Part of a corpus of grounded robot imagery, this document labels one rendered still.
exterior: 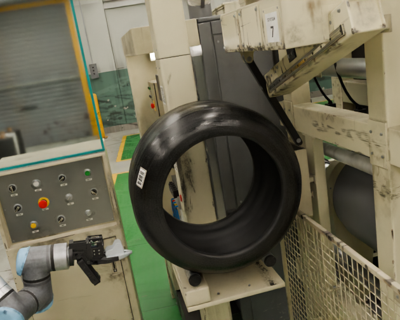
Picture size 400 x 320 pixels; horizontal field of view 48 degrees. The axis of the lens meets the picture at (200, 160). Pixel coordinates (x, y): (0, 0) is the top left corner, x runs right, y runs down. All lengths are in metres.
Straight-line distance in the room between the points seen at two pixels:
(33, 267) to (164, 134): 0.61
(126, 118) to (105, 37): 1.87
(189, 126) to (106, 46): 9.32
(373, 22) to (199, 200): 1.03
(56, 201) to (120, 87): 8.52
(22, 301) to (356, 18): 1.28
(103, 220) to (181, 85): 0.86
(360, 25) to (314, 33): 0.13
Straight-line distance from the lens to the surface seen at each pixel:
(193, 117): 1.45
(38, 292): 1.65
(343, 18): 1.26
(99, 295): 2.44
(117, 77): 10.77
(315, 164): 2.00
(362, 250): 2.56
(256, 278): 1.79
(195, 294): 1.66
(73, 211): 2.31
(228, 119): 1.45
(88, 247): 1.60
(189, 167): 1.88
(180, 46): 1.82
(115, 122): 10.81
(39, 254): 1.62
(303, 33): 1.29
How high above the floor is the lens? 1.69
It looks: 14 degrees down
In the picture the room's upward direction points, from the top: 9 degrees counter-clockwise
